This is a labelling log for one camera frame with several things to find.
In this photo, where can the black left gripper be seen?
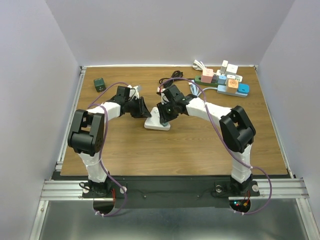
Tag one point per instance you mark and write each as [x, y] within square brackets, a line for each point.
[142, 111]

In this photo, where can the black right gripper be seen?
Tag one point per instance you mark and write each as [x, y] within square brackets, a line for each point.
[165, 118]

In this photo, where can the white triangular power strip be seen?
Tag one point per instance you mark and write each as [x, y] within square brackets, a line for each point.
[153, 122]

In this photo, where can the light blue power strip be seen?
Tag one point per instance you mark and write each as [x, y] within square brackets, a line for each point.
[221, 89]

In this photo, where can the dark green charger plug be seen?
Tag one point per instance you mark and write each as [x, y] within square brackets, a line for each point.
[99, 84]

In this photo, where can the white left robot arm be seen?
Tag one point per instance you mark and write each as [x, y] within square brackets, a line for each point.
[88, 129]

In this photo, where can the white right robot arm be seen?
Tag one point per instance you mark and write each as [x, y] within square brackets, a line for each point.
[232, 125]

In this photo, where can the dark green power strip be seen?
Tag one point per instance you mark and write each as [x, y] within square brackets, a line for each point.
[197, 80]

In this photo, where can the pink cube adapter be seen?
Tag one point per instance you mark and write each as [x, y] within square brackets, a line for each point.
[207, 75]

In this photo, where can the light blue small adapter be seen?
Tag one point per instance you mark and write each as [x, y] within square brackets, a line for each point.
[221, 80]

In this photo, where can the orange cube adapter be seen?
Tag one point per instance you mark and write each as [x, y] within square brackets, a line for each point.
[232, 86]

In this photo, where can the blue square adapter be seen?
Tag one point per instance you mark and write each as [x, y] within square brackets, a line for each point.
[243, 88]

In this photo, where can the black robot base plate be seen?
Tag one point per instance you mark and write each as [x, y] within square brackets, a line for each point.
[227, 193]

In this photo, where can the aluminium front rail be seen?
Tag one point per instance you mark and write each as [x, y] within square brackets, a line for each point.
[70, 190]

